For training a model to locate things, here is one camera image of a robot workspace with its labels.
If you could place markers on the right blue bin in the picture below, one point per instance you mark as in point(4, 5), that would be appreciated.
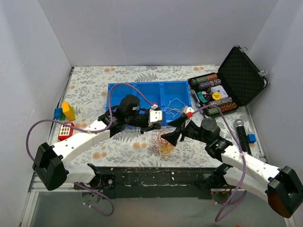
point(175, 95)

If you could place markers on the floral table mat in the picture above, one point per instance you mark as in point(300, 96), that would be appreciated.
point(87, 93)

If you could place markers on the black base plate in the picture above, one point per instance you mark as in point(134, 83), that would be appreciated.
point(154, 182)

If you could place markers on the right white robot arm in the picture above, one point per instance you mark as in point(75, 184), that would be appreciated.
point(280, 187)

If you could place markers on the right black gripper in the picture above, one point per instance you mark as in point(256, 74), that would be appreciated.
point(182, 129)

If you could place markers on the blue bin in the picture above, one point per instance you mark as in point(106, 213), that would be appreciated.
point(119, 92)
point(175, 95)
point(152, 91)

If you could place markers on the yellow dealer chip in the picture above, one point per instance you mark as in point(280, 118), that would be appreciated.
point(216, 96)

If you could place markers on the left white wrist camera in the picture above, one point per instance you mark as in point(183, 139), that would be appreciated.
point(155, 114)

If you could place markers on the colourful block stack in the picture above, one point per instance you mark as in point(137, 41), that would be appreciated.
point(66, 111)

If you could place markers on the small blue block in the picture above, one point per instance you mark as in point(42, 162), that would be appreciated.
point(251, 138)

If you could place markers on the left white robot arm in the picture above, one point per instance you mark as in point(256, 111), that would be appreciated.
point(52, 163)

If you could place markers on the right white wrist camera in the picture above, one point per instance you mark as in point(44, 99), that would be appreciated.
point(187, 114)

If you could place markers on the black poker chip case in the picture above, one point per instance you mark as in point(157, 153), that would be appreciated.
point(238, 80)

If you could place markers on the left blue bin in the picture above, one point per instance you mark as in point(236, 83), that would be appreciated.
point(119, 92)

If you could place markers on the red white window block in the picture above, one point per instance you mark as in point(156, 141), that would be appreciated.
point(64, 132)

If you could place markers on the middle blue bin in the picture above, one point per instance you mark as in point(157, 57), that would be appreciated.
point(152, 91)

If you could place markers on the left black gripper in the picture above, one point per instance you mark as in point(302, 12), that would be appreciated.
point(147, 123)

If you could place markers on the black microphone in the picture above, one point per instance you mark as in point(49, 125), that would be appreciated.
point(240, 129)

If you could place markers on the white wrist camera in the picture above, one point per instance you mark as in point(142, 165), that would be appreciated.
point(155, 114)
point(187, 114)

